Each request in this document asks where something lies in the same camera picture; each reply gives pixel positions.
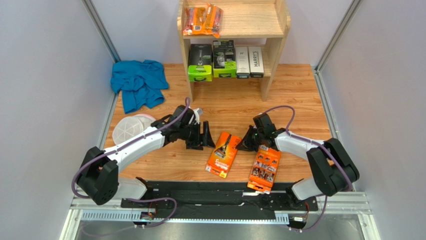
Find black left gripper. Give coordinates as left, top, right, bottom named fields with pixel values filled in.
left=179, top=121, right=216, bottom=151

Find orange Gillette Fusion5 razor box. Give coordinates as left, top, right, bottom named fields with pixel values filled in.
left=205, top=131, right=242, bottom=179

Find tall white razor box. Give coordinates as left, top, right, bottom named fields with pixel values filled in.
left=235, top=46, right=250, bottom=79

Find white Harry's razor box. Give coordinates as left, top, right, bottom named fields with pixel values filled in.
left=248, top=46, right=265, bottom=78

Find long orange Bic razor bag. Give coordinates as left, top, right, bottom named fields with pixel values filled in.
left=182, top=7, right=206, bottom=36

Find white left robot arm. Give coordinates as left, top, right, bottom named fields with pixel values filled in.
left=72, top=105, right=216, bottom=206

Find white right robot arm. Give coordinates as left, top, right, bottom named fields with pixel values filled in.
left=236, top=113, right=360, bottom=203

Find wooden two-tier shelf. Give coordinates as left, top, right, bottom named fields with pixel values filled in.
left=177, top=0, right=291, bottom=101

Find orange Gillette cartridge box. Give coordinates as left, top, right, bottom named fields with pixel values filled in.
left=247, top=145, right=281, bottom=194

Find green black razor box left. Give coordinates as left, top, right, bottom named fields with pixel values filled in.
left=188, top=44, right=213, bottom=82

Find green black razor box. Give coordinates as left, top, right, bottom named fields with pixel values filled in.
left=188, top=44, right=213, bottom=82
left=212, top=40, right=237, bottom=78

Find green black razor box right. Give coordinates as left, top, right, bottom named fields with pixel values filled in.
left=212, top=40, right=237, bottom=78

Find white round mesh lid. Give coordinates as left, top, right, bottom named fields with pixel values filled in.
left=112, top=113, right=156, bottom=145

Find blue crumpled cloth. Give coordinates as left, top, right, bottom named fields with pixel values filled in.
left=110, top=60, right=169, bottom=114

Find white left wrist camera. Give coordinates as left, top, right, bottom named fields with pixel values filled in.
left=190, top=108, right=204, bottom=125

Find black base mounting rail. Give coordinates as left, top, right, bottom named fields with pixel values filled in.
left=71, top=179, right=372, bottom=227

